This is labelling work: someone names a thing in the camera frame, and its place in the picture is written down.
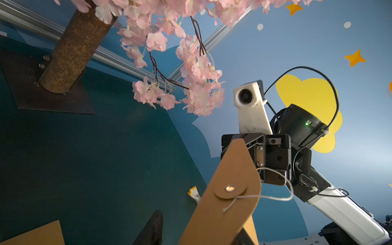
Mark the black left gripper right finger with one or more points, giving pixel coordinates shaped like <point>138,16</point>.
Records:
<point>242,238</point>

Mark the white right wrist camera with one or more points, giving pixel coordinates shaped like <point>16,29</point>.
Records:
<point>250,101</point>

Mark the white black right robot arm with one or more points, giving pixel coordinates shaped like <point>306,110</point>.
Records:
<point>351,223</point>

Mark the white yellow cloth strip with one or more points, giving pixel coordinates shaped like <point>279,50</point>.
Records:
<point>194,194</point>

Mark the brown kraft envelope front left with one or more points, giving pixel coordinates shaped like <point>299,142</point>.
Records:
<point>49,234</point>

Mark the brown kraft file bag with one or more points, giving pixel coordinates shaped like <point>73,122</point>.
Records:
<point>228,202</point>

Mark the pink cherry blossom tree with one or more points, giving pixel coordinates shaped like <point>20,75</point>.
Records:
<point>144,27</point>

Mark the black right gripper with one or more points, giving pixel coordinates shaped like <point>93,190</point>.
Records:
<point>285,155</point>

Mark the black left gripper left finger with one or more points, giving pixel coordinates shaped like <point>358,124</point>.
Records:
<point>152,232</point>

